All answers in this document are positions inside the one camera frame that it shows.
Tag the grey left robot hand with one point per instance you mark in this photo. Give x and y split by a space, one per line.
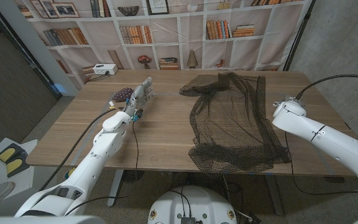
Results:
138 98

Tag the black mesh netting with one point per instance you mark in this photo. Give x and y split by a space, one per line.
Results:
222 130

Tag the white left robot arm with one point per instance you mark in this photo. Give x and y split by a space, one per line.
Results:
89 165

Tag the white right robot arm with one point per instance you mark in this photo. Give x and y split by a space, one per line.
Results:
322 137

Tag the dark purple bumpy object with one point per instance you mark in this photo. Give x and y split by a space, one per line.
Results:
122 94

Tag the white power strip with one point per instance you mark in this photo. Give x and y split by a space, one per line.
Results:
105 68

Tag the printed bookshelf backdrop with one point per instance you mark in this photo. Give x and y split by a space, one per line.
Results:
191 40

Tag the white table leg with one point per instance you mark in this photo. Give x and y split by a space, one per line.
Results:
116 186

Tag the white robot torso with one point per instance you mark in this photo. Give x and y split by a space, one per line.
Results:
194 202

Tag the grey torso connector box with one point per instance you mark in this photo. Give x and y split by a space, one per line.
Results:
187 220

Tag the white floor board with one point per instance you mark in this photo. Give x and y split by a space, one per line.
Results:
26 180

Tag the black and yellow pad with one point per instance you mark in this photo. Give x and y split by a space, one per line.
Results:
15 166
7 153

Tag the black backdrop stand pole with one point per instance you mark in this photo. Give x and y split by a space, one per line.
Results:
297 37

